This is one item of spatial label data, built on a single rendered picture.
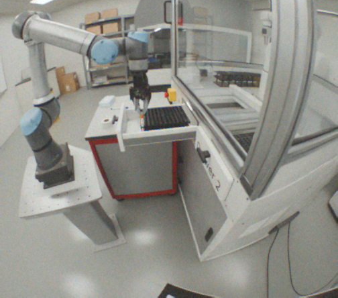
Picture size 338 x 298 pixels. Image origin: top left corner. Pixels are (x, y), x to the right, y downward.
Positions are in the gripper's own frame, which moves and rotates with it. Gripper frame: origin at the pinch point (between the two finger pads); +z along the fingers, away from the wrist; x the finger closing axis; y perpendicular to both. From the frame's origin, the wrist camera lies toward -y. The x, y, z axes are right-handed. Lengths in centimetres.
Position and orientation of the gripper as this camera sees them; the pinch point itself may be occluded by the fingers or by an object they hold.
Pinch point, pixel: (141, 111)
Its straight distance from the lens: 74.6
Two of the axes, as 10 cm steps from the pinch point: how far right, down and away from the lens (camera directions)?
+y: 0.5, 5.7, -8.2
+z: -0.2, 8.2, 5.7
